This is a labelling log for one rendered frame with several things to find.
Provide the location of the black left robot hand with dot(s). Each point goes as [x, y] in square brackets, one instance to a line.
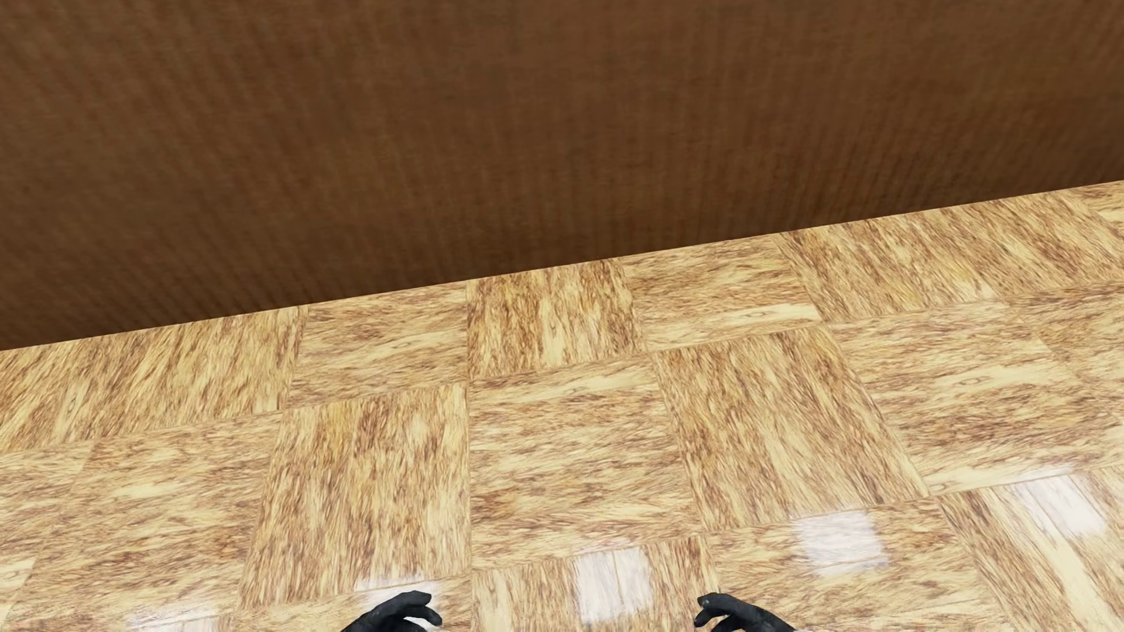
[395, 614]

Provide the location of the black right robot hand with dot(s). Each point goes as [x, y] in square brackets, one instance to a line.
[738, 616]

